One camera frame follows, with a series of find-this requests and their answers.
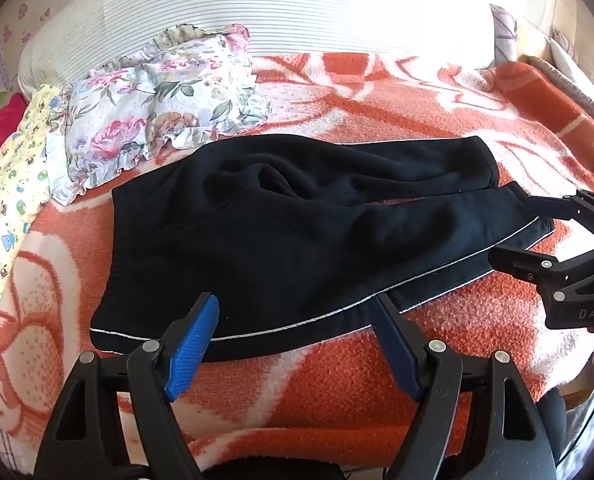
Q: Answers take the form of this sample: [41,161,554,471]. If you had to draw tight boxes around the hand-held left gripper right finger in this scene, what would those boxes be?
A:
[373,293,558,480]

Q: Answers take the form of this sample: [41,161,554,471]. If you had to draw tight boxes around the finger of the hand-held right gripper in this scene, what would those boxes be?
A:
[487,242,594,292]
[525,189,594,252]

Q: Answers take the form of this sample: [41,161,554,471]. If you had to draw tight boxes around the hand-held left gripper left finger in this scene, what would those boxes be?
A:
[34,293,221,480]

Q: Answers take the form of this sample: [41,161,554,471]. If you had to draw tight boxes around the black pants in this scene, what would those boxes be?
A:
[89,134,556,364]

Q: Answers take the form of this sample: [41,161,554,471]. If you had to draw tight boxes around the grey striped pillow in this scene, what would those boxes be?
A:
[527,29,594,111]

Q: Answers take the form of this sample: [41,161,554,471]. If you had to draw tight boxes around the purple leaf print pillow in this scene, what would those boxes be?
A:
[489,3,520,69]

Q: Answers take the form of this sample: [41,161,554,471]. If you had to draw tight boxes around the orange and white blanket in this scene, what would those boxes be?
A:
[0,52,594,473]

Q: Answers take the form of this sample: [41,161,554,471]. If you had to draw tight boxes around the yellow animal print cloth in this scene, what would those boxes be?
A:
[0,83,64,317]

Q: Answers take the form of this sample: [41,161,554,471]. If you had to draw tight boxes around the floral ruffled pillow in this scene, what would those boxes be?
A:
[44,23,273,206]

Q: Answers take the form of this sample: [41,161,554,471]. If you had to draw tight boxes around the white striped cushion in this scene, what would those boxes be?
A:
[17,0,498,102]

